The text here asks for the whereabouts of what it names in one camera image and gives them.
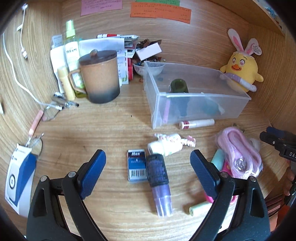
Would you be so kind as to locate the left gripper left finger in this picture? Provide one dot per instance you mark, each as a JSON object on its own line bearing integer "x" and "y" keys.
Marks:
{"x": 46, "y": 220}

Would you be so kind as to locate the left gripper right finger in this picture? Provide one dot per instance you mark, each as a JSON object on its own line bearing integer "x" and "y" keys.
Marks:
{"x": 250, "y": 219}

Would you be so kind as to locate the white bandage roll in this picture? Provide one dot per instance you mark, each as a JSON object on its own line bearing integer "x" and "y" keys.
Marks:
{"x": 255, "y": 143}

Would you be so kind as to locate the light green tube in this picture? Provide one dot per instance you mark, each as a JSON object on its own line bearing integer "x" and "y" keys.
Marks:
{"x": 207, "y": 174}

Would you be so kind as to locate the purple bottle black cap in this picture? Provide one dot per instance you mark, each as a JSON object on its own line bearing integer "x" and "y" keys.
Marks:
{"x": 159, "y": 183}

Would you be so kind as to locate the white figurine bottle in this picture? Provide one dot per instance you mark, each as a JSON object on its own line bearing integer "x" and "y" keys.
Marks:
{"x": 167, "y": 145}

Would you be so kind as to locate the blue Max staples box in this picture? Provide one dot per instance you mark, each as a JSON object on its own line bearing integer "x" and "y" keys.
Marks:
{"x": 136, "y": 165}

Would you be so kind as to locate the dark green jar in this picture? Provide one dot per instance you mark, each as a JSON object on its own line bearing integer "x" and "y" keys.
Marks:
{"x": 178, "y": 86}

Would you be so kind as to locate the right hand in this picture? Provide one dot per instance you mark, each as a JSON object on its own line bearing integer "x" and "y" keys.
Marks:
{"x": 288, "y": 180}

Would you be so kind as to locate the blue white card tag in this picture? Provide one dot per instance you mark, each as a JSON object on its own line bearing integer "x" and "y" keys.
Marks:
{"x": 19, "y": 179}

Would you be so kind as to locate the yellow chick plush toy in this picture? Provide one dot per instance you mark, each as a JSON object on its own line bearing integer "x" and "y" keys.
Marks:
{"x": 242, "y": 67}

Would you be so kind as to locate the pink pen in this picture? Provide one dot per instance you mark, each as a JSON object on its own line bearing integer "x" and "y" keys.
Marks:
{"x": 35, "y": 123}

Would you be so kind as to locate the beige lip balm stick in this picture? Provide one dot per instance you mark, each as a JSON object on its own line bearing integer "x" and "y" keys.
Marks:
{"x": 184, "y": 125}

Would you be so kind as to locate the clear plastic storage bin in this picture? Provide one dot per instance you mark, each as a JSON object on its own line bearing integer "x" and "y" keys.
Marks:
{"x": 211, "y": 95}

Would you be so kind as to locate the yellow tube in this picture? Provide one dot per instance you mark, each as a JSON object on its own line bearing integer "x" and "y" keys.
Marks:
{"x": 63, "y": 77}

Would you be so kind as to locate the white ceramic bowl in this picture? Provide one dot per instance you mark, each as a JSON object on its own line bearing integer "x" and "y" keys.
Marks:
{"x": 154, "y": 67}

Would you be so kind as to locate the brown lidded mug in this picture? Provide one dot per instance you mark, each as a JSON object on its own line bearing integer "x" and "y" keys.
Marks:
{"x": 99, "y": 72}

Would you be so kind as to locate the green spray bottle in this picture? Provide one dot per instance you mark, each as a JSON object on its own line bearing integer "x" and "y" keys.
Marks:
{"x": 72, "y": 58}

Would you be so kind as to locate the white small box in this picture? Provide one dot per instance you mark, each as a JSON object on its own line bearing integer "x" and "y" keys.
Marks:
{"x": 148, "y": 51}

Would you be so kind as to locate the green sticky note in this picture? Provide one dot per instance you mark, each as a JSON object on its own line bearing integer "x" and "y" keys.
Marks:
{"x": 169, "y": 2}

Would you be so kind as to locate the orange sticky note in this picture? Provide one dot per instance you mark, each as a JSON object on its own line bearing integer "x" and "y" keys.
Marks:
{"x": 157, "y": 10}

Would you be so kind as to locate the pink sticky note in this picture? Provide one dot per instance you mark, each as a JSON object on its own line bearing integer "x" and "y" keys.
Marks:
{"x": 98, "y": 6}

